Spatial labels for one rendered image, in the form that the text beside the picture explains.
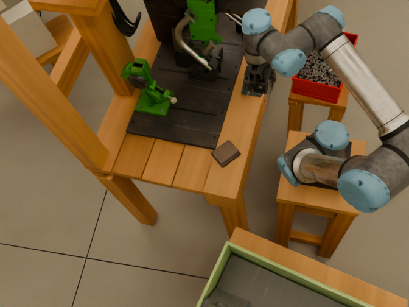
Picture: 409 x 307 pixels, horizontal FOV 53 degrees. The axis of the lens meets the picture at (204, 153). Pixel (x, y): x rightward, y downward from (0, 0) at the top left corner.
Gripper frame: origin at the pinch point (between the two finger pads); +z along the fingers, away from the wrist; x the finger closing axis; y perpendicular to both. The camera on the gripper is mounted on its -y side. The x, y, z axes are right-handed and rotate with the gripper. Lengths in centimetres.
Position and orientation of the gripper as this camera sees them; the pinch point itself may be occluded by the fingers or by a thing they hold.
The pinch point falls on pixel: (260, 89)
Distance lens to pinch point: 139.1
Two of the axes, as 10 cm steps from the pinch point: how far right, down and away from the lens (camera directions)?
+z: 1.4, 4.4, 8.9
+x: 9.5, 1.9, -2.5
